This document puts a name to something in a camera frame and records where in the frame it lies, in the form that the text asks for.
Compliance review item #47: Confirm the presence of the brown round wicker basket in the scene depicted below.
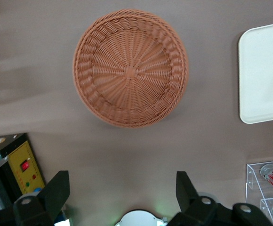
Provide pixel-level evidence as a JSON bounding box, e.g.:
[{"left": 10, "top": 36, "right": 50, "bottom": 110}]
[{"left": 72, "top": 8, "right": 190, "bottom": 129}]

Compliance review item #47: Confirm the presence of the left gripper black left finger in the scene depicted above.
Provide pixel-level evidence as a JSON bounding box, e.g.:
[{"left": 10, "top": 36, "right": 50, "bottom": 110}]
[{"left": 12, "top": 170, "right": 71, "bottom": 226}]

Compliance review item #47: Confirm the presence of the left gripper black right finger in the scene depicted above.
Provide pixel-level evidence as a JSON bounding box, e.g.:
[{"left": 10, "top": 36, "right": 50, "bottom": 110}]
[{"left": 176, "top": 170, "right": 232, "bottom": 226}]

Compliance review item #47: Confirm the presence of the black yellow food warmer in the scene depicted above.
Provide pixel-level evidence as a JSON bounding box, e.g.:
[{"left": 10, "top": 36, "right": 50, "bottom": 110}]
[{"left": 0, "top": 132, "right": 73, "bottom": 224}]

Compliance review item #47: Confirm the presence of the beige plastic tray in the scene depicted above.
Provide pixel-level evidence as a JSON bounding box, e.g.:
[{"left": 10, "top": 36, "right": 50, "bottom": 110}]
[{"left": 238, "top": 21, "right": 273, "bottom": 125}]

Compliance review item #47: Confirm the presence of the clear acrylic bottle rack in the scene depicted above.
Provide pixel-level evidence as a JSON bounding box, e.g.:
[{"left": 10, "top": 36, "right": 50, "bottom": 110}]
[{"left": 245, "top": 159, "right": 273, "bottom": 226}]

